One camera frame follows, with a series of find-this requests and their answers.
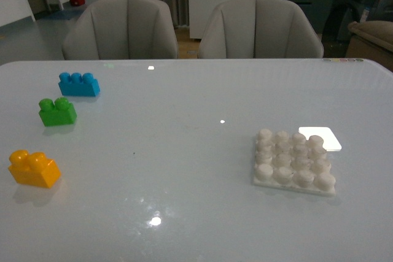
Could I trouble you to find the left beige armchair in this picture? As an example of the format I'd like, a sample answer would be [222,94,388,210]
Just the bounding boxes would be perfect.
[62,0,178,60]

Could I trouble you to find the right beige armchair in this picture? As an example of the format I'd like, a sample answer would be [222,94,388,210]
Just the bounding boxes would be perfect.
[198,0,324,59]

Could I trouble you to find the yellow two-stud toy block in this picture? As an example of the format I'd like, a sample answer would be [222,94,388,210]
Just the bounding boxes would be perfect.
[8,150,61,188]

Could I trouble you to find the brown sofa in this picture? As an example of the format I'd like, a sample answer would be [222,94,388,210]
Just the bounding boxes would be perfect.
[345,20,393,71]

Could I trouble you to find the coloured sticker strip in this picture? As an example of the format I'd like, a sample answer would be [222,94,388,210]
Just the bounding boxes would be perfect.
[322,58,364,63]

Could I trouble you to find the dark grey box appliance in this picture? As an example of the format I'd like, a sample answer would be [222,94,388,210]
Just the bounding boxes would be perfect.
[322,0,392,42]

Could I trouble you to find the white studded base plate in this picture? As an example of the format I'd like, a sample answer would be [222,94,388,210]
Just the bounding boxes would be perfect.
[253,128,336,196]

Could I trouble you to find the blue three-stud toy block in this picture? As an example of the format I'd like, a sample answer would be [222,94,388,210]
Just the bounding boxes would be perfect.
[58,72,100,96]

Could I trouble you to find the green two-stud toy block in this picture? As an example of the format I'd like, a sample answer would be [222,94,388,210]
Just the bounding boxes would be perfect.
[39,97,77,127]

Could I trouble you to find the beige armchair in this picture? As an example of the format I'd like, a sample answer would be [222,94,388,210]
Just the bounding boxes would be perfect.
[62,0,178,60]
[198,0,324,59]

